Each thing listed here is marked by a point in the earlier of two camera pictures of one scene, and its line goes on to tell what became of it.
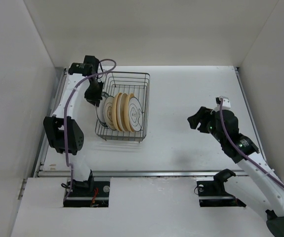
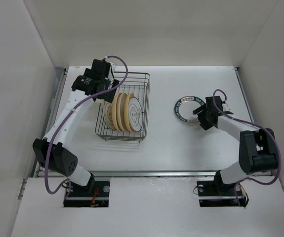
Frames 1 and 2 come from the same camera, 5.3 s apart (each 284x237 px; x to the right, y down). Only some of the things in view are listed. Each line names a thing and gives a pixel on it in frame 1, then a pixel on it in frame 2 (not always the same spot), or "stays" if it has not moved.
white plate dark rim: [100, 110] to [184, 106]
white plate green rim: [107, 112] stays
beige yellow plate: [126, 110] stays
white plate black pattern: [135, 114] stays
